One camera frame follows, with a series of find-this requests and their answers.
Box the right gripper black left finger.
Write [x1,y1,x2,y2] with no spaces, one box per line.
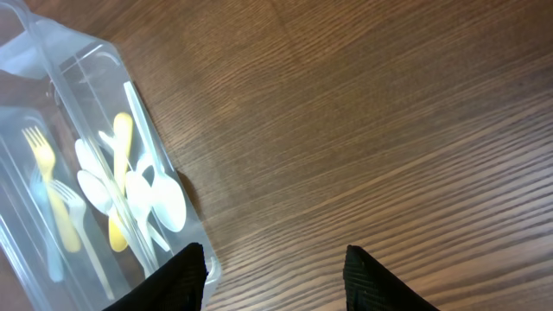
[104,243,208,311]

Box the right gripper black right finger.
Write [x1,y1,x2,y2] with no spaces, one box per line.
[343,245,438,311]

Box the white plastic spoon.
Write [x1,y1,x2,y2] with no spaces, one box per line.
[125,170,169,252]
[124,80,187,232]
[77,170,152,277]
[75,139,159,267]

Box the light blue plastic fork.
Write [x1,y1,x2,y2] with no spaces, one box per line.
[29,167,64,282]

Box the white plastic fork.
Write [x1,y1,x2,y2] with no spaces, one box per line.
[48,179,115,301]

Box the yellow plastic spoon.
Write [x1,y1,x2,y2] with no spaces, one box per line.
[108,112,133,252]

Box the yellow plastic fork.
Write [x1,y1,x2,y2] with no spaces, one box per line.
[22,126,81,253]

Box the right clear plastic container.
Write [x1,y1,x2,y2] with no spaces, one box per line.
[28,16,222,305]

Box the clear plastic container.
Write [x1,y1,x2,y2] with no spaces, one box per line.
[1,1,130,310]
[28,16,222,305]

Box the left clear plastic container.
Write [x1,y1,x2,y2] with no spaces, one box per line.
[1,1,130,310]

